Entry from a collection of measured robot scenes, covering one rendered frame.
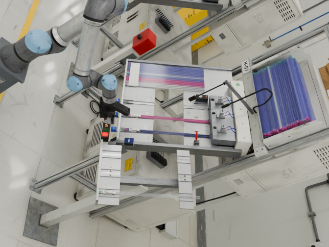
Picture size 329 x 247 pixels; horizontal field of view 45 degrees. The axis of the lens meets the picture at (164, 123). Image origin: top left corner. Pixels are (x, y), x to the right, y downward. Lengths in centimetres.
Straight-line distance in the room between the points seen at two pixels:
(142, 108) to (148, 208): 80
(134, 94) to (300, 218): 193
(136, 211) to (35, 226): 72
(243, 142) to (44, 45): 116
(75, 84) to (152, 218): 141
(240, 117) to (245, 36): 133
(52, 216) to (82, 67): 104
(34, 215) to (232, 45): 215
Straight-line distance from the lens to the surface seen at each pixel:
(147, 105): 240
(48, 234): 265
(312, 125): 215
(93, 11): 181
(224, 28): 346
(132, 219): 301
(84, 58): 188
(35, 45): 201
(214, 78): 265
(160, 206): 280
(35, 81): 305
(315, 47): 472
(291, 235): 366
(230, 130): 229
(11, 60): 210
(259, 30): 353
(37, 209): 264
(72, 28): 204
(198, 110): 242
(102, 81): 198
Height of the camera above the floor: 200
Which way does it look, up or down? 28 degrees down
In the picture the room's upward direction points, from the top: 65 degrees clockwise
